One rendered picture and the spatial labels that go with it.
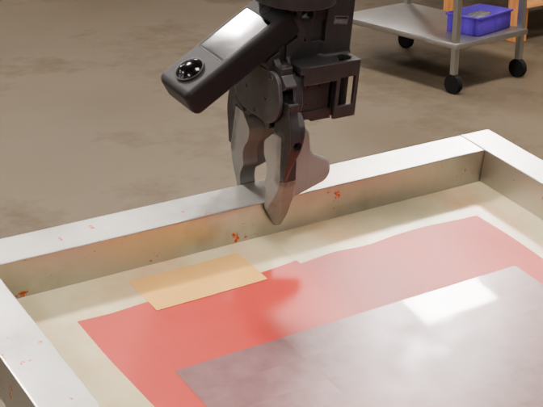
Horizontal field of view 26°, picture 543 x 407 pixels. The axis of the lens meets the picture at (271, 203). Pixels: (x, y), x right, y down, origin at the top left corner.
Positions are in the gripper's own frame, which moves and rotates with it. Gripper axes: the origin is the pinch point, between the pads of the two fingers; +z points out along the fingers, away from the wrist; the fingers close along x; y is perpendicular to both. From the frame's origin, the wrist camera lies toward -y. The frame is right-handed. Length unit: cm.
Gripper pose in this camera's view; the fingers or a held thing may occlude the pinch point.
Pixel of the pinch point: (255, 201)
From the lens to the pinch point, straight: 104.9
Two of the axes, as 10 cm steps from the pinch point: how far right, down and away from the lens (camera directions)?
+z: -0.8, 8.8, 4.7
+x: -5.4, -4.3, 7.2
